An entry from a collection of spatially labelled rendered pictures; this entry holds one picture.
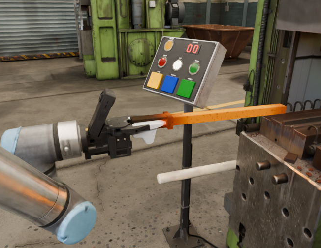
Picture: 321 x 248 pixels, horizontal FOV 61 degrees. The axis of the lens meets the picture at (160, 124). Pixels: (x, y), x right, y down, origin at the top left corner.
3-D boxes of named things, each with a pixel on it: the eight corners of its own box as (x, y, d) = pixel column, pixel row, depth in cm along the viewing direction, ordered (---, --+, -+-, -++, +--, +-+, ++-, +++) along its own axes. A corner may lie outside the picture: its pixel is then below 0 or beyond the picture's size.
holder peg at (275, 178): (275, 186, 79) (277, 178, 78) (269, 181, 82) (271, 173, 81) (287, 184, 80) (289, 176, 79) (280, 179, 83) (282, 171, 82)
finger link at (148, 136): (165, 138, 73) (131, 143, 71) (165, 117, 71) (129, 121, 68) (169, 143, 70) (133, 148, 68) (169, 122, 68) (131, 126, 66)
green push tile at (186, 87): (188, 98, 116) (195, 81, 116) (175, 94, 121) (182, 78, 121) (190, 99, 118) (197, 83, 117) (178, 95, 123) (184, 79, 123)
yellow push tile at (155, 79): (156, 88, 129) (162, 74, 129) (146, 85, 135) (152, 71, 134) (159, 89, 131) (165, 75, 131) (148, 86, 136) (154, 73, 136)
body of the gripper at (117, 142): (128, 142, 75) (82, 149, 72) (126, 112, 72) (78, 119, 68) (134, 155, 68) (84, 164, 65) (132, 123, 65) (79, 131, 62)
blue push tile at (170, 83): (171, 93, 123) (177, 77, 123) (160, 89, 128) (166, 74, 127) (173, 94, 125) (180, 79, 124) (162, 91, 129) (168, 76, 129)
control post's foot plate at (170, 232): (172, 255, 161) (173, 243, 157) (161, 228, 180) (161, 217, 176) (206, 245, 167) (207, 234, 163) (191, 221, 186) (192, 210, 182)
